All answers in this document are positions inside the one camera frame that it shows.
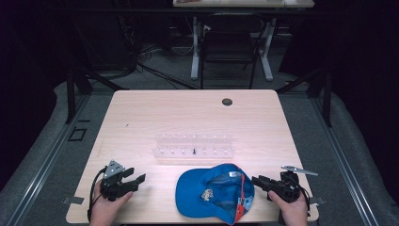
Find black metal frame stand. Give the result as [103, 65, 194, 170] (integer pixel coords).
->
[275, 66, 333, 128]
[65, 60, 130, 125]

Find clear acrylic peg rack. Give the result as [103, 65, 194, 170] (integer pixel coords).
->
[152, 133, 236, 160]

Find black floor cables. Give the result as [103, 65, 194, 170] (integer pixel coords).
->
[135, 41, 200, 91]

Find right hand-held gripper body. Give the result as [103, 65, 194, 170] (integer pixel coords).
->
[270, 165, 319, 203]

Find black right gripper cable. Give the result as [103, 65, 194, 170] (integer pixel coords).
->
[283, 174, 312, 218]

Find person's left hand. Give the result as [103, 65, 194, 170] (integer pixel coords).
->
[88, 180, 135, 226]

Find person's right hand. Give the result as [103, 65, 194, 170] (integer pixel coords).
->
[267, 189, 309, 226]

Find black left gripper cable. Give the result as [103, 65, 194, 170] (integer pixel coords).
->
[87, 167, 108, 222]

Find blue baseball cap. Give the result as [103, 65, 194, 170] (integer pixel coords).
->
[174, 163, 256, 226]

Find black chair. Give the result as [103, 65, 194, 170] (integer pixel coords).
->
[199, 12, 265, 90]

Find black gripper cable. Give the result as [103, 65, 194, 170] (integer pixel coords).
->
[283, 174, 312, 218]
[87, 167, 108, 222]

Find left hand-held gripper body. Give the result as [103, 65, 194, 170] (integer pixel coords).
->
[100, 159, 139, 202]

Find white-legged desk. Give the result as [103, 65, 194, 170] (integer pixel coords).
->
[172, 0, 315, 82]

